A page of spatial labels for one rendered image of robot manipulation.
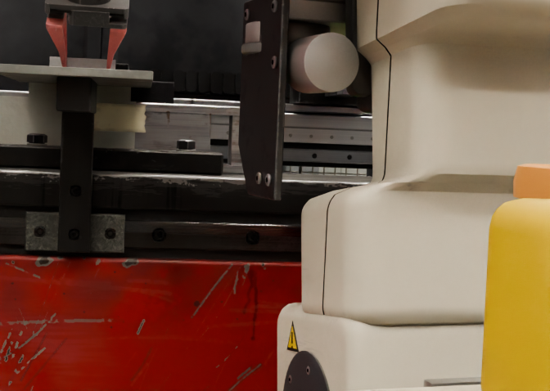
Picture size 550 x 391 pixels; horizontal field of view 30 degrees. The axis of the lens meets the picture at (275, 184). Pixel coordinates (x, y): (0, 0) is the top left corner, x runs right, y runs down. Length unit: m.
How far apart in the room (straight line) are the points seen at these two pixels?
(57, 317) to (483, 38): 0.79
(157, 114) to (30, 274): 0.29
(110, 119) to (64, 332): 0.30
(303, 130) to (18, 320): 0.62
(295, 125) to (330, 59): 0.96
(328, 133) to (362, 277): 1.05
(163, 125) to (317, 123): 0.37
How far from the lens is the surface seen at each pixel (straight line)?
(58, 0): 1.31
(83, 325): 1.35
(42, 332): 1.35
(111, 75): 1.19
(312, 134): 1.72
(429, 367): 0.72
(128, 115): 1.44
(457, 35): 0.71
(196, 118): 1.44
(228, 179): 1.33
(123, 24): 1.30
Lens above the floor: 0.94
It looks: 3 degrees down
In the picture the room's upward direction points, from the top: 2 degrees clockwise
